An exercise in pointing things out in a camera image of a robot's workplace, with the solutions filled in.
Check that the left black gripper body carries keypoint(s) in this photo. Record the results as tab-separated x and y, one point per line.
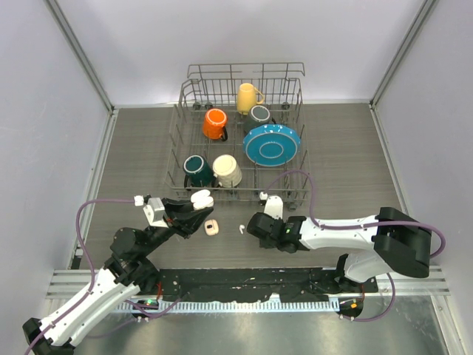
172	222

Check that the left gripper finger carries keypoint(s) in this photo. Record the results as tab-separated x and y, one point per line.
174	207
188	224

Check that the white charging case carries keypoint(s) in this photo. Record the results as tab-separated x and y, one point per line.
202	199

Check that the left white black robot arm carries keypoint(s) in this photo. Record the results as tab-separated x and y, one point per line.
126	273

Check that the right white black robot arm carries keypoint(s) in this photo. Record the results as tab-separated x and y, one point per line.
382	243

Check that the dark green mug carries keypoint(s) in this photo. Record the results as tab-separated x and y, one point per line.
198	173

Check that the cream white mug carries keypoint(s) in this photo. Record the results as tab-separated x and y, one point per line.
227	171

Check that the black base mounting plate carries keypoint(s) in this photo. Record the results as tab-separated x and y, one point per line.
252	284

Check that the orange mug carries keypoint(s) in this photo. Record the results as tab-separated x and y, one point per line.
214	124

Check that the blue plate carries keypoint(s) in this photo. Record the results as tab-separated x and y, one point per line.
271	145

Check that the grey mug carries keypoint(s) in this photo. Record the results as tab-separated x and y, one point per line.
258	115

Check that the yellow mug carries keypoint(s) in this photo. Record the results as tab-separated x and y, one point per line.
248	96

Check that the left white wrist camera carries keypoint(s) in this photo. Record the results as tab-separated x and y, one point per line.
154	210

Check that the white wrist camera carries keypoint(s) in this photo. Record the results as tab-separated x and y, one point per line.
154	210
273	205

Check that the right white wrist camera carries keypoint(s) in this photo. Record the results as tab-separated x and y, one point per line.
273	205

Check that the grey wire dish rack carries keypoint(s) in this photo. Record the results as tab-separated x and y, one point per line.
215	86

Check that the white slotted cable duct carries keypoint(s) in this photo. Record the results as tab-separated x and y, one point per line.
273	305

